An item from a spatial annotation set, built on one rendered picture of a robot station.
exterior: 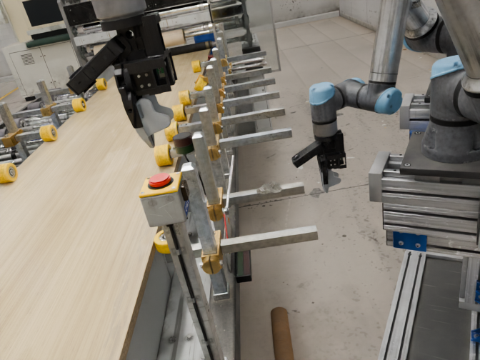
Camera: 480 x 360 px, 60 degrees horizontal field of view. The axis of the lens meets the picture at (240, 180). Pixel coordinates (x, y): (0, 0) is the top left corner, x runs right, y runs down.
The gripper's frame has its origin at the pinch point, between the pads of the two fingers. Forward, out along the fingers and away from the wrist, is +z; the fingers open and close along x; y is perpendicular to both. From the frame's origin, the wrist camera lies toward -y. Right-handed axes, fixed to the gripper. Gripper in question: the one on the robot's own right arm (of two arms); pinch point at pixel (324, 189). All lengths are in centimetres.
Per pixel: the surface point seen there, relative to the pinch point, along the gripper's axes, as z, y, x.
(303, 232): -3.0, -10.5, -26.2
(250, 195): -3.2, -24.6, -1.6
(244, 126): 71, -35, 262
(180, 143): -28, -42, -7
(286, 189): -3.1, -12.4, -1.6
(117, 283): -8, -59, -42
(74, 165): -8, -99, 40
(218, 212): -2.9, -35.1, -8.6
